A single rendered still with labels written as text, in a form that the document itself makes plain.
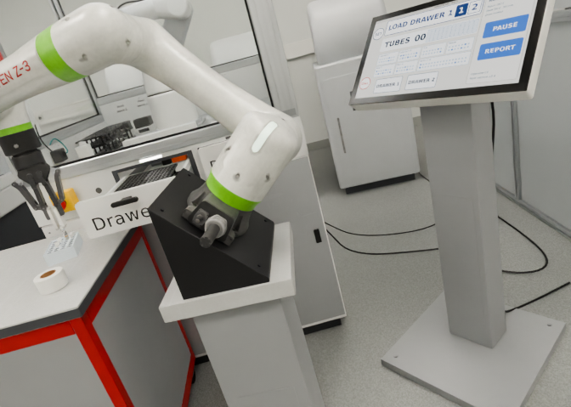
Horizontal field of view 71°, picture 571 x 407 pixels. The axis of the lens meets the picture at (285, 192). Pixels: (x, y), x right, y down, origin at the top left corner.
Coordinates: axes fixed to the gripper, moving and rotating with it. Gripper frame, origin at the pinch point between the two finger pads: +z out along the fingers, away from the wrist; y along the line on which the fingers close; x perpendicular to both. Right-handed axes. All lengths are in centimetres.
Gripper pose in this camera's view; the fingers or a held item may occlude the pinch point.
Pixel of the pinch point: (56, 217)
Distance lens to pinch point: 136.2
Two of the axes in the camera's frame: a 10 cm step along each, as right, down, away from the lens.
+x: 3.4, 2.4, -9.1
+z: 2.4, 9.1, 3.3
